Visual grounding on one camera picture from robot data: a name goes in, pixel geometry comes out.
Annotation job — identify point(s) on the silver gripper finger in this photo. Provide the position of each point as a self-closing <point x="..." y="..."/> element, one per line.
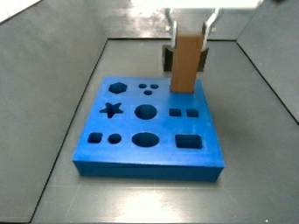
<point x="208" y="25"/>
<point x="173" y="25"/>

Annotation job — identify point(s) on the brown arch block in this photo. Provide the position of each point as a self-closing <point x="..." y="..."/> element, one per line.
<point x="186" y="62"/>

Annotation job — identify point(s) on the blue foam shape board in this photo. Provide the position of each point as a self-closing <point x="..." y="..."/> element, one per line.
<point x="149" y="133"/>

